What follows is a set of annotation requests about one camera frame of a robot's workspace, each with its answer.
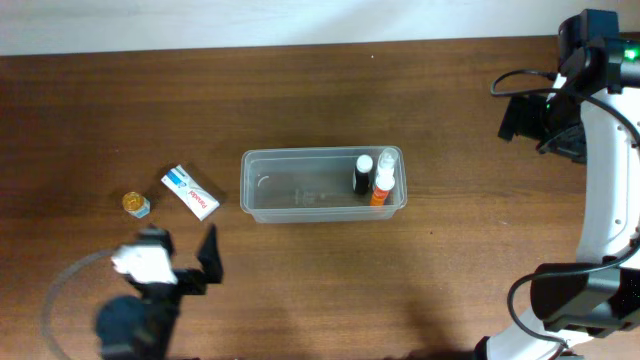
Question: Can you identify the dark bottle white cap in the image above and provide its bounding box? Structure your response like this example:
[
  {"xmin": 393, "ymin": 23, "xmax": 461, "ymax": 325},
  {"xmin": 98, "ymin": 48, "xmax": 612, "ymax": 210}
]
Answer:
[{"xmin": 352, "ymin": 154, "xmax": 373, "ymax": 195}]

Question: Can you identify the small gold-lid jar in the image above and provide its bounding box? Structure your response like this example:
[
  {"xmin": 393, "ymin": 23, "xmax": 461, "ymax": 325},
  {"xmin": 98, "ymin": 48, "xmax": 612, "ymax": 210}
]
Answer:
[{"xmin": 122, "ymin": 192, "xmax": 151, "ymax": 218}]

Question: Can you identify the clear plastic container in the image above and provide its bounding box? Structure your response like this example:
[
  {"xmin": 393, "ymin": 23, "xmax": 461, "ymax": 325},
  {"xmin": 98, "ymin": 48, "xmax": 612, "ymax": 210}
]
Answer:
[{"xmin": 240, "ymin": 145, "xmax": 408, "ymax": 224}]

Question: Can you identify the white spray bottle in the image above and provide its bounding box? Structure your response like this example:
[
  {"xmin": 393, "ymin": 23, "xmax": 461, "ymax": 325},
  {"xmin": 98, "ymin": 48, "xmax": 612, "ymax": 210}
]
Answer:
[{"xmin": 376, "ymin": 147, "xmax": 399, "ymax": 176}]

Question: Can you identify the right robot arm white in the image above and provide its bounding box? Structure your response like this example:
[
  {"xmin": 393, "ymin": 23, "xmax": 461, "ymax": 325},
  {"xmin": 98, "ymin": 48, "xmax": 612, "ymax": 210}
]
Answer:
[{"xmin": 473, "ymin": 9, "xmax": 639, "ymax": 359}]

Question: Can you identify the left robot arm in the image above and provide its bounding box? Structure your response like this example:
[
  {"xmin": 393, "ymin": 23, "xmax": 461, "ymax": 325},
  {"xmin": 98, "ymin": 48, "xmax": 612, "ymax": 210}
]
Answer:
[{"xmin": 94, "ymin": 225, "xmax": 224, "ymax": 359}]

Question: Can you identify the orange tube white cap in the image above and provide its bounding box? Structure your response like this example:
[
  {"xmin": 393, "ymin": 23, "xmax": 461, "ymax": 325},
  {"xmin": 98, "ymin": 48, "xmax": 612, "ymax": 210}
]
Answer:
[{"xmin": 369, "ymin": 173, "xmax": 395, "ymax": 206}]

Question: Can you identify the white Panadol box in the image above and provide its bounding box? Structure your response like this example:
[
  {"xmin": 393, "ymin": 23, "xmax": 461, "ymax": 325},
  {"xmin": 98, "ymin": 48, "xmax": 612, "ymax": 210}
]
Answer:
[{"xmin": 161, "ymin": 165, "xmax": 220, "ymax": 221}]

